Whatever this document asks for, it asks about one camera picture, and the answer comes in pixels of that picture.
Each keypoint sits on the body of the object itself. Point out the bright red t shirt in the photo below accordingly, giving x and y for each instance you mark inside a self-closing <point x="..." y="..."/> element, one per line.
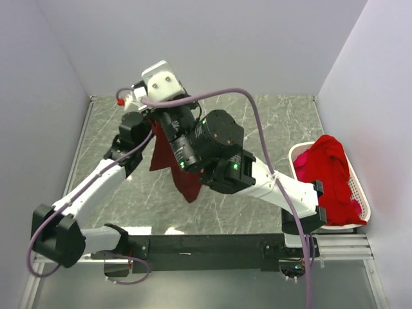
<point x="326" y="161"/>

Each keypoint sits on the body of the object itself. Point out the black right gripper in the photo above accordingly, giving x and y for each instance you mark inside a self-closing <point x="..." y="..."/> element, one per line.
<point x="154" y="112"/>

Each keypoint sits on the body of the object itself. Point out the pink garment in basket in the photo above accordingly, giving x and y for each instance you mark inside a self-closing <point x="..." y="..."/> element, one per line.
<point x="300" y="165"/>

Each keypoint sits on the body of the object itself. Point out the dark red t shirt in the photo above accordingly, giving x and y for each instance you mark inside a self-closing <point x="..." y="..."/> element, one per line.
<point x="188" y="184"/>

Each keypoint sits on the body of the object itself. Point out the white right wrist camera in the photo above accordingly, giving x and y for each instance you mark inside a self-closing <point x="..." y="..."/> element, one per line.
<point x="162" y="84"/>

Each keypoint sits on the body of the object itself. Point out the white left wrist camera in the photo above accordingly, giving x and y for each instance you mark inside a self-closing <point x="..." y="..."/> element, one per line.
<point x="130" y="101"/>

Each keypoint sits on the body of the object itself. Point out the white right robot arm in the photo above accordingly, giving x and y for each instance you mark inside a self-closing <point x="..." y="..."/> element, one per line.
<point x="211" y="149"/>

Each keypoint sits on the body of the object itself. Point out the aluminium frame rail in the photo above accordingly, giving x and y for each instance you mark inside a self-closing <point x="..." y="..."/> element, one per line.
<point x="322" y="247"/>

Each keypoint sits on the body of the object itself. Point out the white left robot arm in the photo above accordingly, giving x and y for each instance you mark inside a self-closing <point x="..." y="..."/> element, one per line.
<point x="57" y="231"/>

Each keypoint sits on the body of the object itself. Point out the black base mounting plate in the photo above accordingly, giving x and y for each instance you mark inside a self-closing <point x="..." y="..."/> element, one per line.
<point x="212" y="252"/>

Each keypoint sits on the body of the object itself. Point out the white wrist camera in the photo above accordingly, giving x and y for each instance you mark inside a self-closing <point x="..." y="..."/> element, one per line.
<point x="130" y="101"/>
<point x="162" y="84"/>

